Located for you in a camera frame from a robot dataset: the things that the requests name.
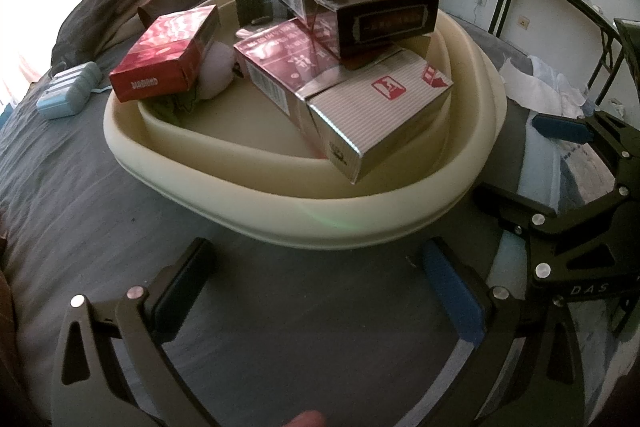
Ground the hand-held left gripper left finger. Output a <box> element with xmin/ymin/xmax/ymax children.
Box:
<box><xmin>52</xmin><ymin>237</ymin><xmax>218</xmax><ymax>427</ymax></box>

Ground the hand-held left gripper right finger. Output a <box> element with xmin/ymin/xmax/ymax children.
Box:
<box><xmin>421</xmin><ymin>238</ymin><xmax>585</xmax><ymax>427</ymax></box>

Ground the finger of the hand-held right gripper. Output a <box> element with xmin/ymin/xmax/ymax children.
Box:
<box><xmin>472</xmin><ymin>184</ymin><xmax>557</xmax><ymax>239</ymax></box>
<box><xmin>531</xmin><ymin>111</ymin><xmax>629</xmax><ymax>158</ymax></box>

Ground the cream plastic basin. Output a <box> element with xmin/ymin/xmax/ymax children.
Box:
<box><xmin>103</xmin><ymin>0</ymin><xmax>509</xmax><ymax>251</ymax></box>

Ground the striped beige box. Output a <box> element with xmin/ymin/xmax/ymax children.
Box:
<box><xmin>305</xmin><ymin>49</ymin><xmax>455</xmax><ymax>185</ymax></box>

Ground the green plush toy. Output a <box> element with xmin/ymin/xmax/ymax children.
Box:
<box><xmin>149</xmin><ymin>94</ymin><xmax>202</xmax><ymax>124</ymax></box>

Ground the pale purple plush ball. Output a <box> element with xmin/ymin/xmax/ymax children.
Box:
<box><xmin>196</xmin><ymin>39</ymin><xmax>239</xmax><ymax>100</ymax></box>

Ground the red patterned box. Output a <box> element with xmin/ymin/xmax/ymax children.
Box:
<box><xmin>108</xmin><ymin>5</ymin><xmax>221</xmax><ymax>102</ymax></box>

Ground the black box with gold print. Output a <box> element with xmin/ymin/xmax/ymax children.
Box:
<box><xmin>264</xmin><ymin>0</ymin><xmax>440</xmax><ymax>60</ymax></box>

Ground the person's left hand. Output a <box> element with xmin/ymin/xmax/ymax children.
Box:
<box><xmin>287</xmin><ymin>409</ymin><xmax>329</xmax><ymax>427</ymax></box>

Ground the blue patchwork plush blanket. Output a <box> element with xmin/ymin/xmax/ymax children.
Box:
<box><xmin>480</xmin><ymin>57</ymin><xmax>640</xmax><ymax>427</ymax></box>

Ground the white cloth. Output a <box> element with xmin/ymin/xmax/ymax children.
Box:
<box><xmin>499</xmin><ymin>54</ymin><xmax>592</xmax><ymax>118</ymax></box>

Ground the light blue pack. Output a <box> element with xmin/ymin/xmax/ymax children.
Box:
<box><xmin>35</xmin><ymin>61</ymin><xmax>102</xmax><ymax>121</ymax></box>

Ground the dark clothing pile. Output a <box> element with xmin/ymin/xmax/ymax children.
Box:
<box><xmin>51</xmin><ymin>0</ymin><xmax>212</xmax><ymax>68</ymax></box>

